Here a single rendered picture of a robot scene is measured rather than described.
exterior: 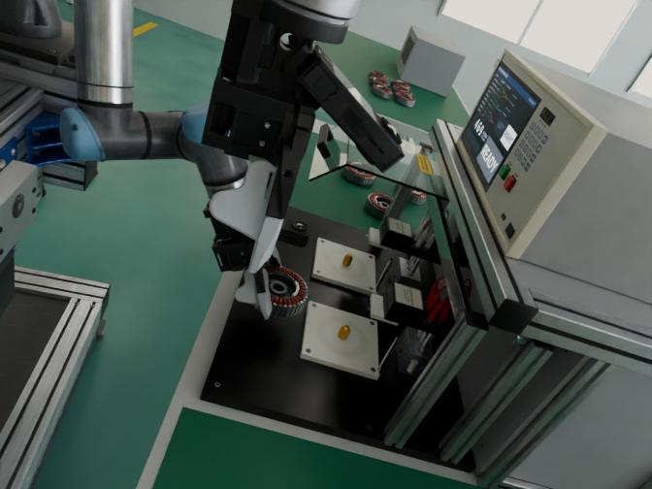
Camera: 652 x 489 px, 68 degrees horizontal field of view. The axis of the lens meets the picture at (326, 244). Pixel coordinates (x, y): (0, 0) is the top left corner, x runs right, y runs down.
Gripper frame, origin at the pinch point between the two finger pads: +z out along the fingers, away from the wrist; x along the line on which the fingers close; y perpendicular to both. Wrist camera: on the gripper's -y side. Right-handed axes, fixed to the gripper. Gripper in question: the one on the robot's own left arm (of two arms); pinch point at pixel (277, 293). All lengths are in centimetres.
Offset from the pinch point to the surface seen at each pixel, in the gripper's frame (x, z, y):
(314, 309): -5.0, 9.0, -4.9
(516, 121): -10, -22, -45
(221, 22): -472, 2, 133
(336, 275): -18.6, 11.0, -8.2
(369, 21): -472, 29, -17
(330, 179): -72, 12, -3
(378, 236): -24.2, 5.7, -18.7
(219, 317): 1.3, 3.2, 11.8
